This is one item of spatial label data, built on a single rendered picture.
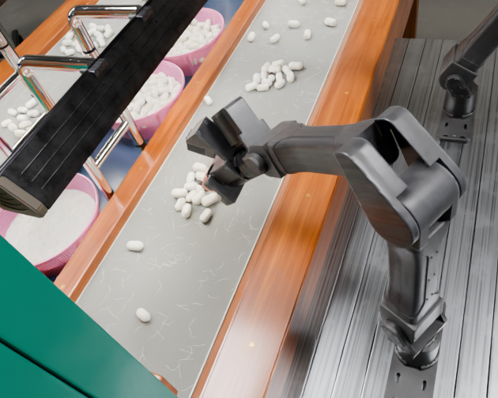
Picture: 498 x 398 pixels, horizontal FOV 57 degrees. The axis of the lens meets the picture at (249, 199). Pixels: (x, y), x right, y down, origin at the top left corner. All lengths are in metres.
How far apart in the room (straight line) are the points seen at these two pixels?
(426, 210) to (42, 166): 0.49
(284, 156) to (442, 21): 2.24
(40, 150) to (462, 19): 2.45
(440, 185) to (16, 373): 0.42
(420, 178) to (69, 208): 0.84
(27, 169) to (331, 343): 0.56
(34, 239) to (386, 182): 0.85
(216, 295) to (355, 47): 0.74
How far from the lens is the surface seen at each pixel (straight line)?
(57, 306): 0.23
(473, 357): 0.87
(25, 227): 1.17
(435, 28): 2.75
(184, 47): 1.48
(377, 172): 0.48
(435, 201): 0.51
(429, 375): 0.83
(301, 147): 0.59
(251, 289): 0.81
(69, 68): 0.79
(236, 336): 0.78
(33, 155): 0.68
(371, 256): 0.93
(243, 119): 0.72
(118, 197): 1.05
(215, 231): 0.93
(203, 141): 0.76
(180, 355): 0.83
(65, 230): 1.11
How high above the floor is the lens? 1.47
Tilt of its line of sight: 49 degrees down
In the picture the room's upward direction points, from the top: 18 degrees counter-clockwise
